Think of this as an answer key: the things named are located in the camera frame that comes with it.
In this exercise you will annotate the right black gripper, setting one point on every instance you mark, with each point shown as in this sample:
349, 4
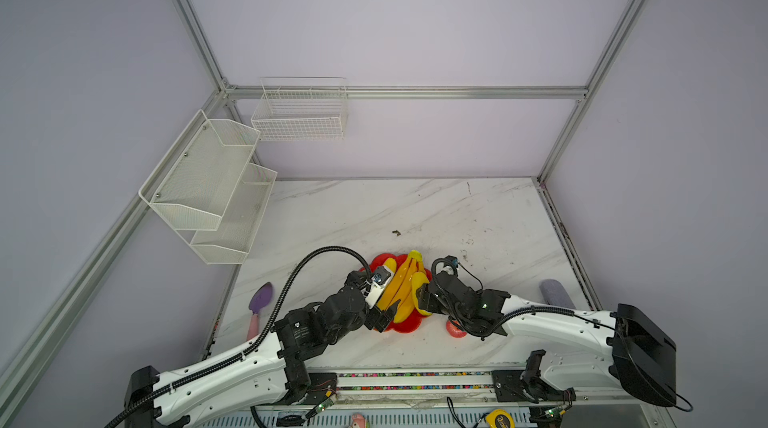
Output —
425, 300

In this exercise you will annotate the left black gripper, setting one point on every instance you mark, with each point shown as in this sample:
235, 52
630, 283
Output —
373, 318

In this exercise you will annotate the red fake apple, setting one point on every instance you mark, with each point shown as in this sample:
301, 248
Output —
454, 330

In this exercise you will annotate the yellow fake banana bunch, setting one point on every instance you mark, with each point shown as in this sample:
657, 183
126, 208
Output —
397, 294

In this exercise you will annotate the red flower-shaped fruit bowl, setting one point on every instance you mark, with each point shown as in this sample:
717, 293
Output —
414, 321

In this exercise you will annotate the yellow fake lemon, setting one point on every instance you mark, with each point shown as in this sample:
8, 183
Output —
420, 293

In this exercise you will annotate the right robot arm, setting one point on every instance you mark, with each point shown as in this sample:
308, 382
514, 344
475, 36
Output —
621, 349

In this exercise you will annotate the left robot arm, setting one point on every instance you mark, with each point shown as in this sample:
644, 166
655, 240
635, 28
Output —
268, 368

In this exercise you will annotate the grey cylindrical roll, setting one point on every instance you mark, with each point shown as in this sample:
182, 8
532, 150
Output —
555, 294

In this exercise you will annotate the pink purple toy knife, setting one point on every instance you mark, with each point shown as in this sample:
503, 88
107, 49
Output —
259, 301

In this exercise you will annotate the yellow tape measure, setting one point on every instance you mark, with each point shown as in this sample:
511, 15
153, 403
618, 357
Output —
500, 418

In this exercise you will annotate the white mesh two-tier shelf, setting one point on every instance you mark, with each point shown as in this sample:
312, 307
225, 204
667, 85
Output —
211, 192

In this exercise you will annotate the aluminium front rail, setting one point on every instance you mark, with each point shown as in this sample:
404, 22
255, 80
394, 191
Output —
388, 387

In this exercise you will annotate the white wire basket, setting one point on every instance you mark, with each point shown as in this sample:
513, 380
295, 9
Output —
301, 109

